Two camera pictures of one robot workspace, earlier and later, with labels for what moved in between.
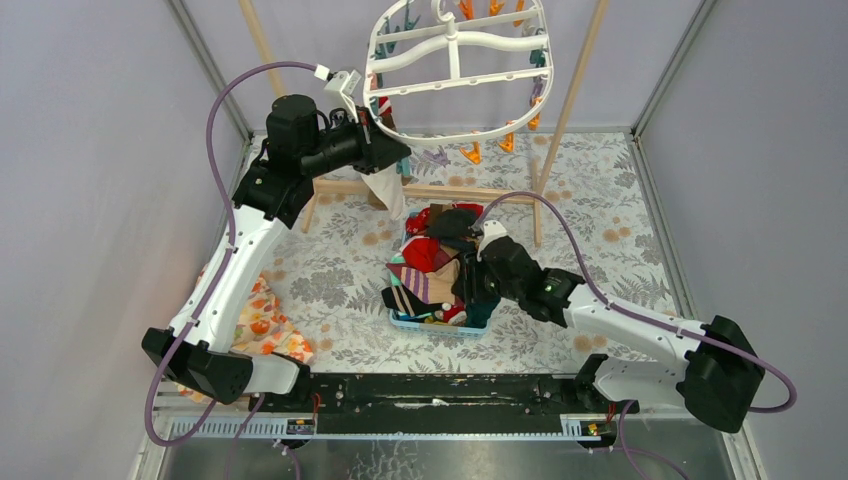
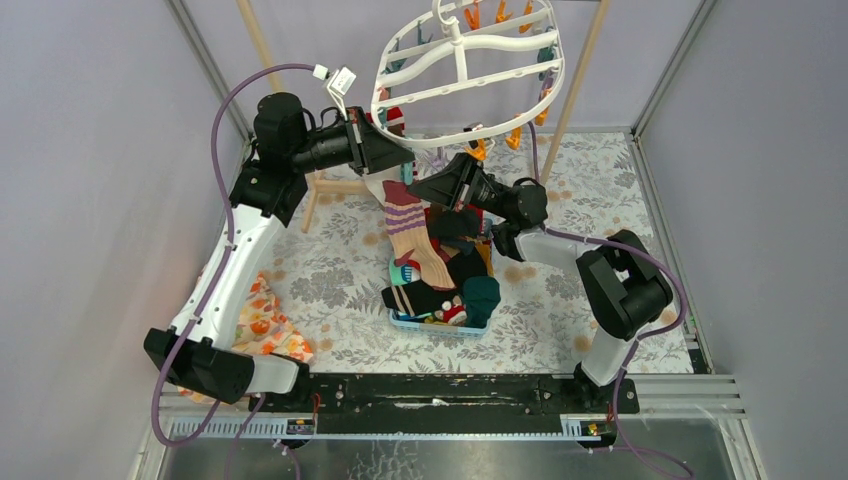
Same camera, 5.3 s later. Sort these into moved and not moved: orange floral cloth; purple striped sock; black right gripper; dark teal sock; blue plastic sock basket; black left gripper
Moved: purple striped sock; black right gripper
Not moved: orange floral cloth; black left gripper; dark teal sock; blue plastic sock basket
